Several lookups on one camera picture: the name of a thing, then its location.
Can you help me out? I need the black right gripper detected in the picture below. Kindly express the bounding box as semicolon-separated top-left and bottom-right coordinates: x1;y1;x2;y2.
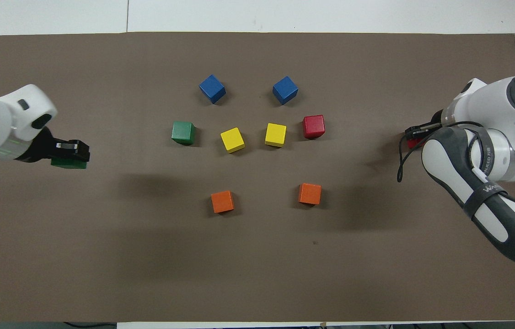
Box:
405;120;444;141

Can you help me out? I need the brown table mat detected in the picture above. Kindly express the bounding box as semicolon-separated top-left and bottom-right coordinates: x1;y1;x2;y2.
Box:
0;31;515;323

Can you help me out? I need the yellow wooden cube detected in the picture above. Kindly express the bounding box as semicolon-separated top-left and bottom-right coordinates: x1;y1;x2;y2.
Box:
220;127;246;154
264;122;287;148

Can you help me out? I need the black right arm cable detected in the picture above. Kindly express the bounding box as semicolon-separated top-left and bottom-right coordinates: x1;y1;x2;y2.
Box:
397;121;487;183

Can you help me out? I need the blue wooden cube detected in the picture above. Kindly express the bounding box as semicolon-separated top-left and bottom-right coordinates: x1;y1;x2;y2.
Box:
272;75;299;106
198;74;227;105

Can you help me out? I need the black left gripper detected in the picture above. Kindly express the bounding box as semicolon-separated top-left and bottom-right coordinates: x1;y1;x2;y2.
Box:
23;127;91;163

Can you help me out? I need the orange wooden cube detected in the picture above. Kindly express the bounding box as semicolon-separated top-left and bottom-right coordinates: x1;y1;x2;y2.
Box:
210;190;235;214
298;183;322;206

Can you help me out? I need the green wooden cube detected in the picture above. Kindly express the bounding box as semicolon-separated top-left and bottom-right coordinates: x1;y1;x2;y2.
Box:
51;157;88;170
171;121;196;146

